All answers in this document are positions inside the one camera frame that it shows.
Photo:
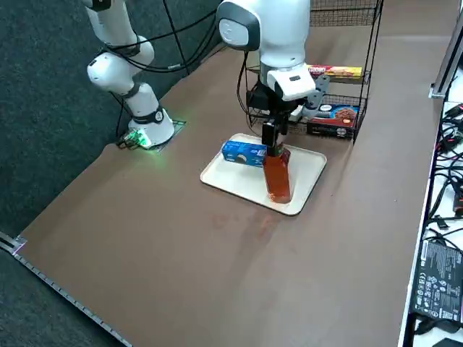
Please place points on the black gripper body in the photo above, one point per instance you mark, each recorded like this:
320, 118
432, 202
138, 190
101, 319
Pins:
284, 110

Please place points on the blue Oreo cookie box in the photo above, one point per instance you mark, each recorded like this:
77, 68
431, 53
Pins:
240, 153

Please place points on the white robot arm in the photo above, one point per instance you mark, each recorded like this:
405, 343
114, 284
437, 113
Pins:
282, 36

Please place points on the cream plastic tray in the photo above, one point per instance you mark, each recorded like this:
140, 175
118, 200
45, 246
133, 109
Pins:
235, 177

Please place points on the small black interface box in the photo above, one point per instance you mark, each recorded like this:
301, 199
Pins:
257, 97

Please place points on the dark blue chocolate cookie box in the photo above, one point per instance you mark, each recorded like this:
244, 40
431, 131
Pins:
332, 119

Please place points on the yellow Nabati wafer box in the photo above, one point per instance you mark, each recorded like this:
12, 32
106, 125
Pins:
340, 71

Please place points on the large black power adapter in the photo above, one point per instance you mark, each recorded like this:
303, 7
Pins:
439, 278

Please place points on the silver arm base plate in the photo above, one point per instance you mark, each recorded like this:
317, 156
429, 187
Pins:
179, 124

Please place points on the aluminium camera post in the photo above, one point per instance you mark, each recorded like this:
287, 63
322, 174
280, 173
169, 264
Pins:
446, 54

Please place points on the power strip with red switch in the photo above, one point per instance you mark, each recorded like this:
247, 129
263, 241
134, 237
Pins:
458, 200
456, 109

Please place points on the aluminium table edge rail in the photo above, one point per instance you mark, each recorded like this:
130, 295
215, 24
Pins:
72, 303

